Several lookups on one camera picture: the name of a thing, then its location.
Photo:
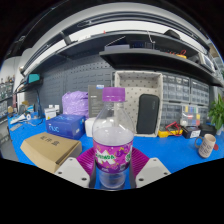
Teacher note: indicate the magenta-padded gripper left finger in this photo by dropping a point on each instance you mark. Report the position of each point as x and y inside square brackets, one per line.
[71, 171]

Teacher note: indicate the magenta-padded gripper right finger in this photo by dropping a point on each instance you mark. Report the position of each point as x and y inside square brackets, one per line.
[151, 171]

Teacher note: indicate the clear bottle with purple cap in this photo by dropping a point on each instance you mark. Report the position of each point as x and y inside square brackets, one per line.
[113, 156]

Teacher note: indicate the brown cardboard box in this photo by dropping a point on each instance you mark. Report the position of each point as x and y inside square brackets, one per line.
[48, 150]

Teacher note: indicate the yellow multimeter with red leads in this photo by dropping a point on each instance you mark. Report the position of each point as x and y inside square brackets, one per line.
[168, 132]

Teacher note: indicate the blue carton box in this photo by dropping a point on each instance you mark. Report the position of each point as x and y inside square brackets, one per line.
[65, 126]

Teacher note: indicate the plain white box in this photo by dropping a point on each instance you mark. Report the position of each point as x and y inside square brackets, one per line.
[89, 127]

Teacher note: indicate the black box with white label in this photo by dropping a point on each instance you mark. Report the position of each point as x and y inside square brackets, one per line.
[190, 132]

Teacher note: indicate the black zip case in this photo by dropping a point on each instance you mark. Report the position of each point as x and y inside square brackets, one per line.
[147, 114]

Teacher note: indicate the beige ceramic mug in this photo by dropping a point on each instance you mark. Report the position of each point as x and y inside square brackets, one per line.
[207, 146]

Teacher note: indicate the small white labelled box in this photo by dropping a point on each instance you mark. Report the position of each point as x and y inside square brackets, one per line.
[50, 114]

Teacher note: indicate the grey small-parts drawer cabinet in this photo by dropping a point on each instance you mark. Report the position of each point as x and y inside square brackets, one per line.
[204, 114]
[176, 87]
[199, 92]
[170, 112]

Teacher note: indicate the purple plastic bag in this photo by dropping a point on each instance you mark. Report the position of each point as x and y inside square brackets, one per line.
[75, 104]

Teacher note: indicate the clear organizer box, coloured parts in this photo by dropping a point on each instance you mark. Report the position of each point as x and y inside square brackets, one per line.
[190, 115]

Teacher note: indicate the flat round red coaster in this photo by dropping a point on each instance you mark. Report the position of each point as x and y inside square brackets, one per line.
[216, 147]

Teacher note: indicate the black soft pouch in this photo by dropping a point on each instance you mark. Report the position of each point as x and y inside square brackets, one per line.
[208, 129]

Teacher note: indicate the dark grey upright box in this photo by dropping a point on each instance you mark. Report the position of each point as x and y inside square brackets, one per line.
[95, 100]

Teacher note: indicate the white perforated tray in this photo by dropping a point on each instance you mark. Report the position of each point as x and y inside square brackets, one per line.
[133, 86]

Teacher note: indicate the potted green plant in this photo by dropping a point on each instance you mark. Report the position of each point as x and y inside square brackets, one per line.
[218, 115]

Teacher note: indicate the black workbench shelf unit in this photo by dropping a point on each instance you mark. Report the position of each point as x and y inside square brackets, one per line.
[150, 58]

